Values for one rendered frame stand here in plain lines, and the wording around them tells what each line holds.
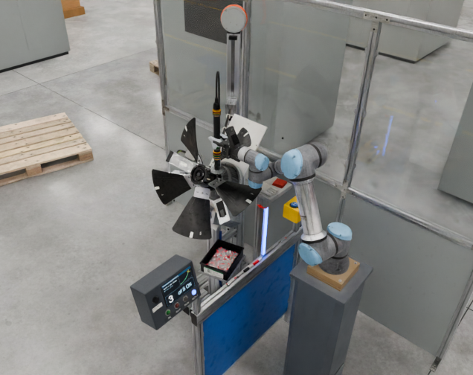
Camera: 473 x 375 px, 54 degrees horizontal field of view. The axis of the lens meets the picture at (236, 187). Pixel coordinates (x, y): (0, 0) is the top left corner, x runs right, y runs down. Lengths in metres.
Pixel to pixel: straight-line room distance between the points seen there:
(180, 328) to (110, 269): 0.82
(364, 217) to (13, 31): 6.12
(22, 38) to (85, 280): 4.89
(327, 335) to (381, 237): 0.83
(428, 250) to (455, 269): 0.18
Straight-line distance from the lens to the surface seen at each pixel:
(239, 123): 2.89
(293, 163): 1.96
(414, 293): 3.18
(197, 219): 2.62
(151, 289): 1.93
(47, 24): 8.07
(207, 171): 2.57
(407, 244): 2.98
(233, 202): 2.47
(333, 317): 2.38
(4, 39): 7.81
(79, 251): 4.08
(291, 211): 2.63
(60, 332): 3.54
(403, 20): 2.49
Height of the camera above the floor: 2.66
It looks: 35 degrees down
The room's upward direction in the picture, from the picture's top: 1 degrees clockwise
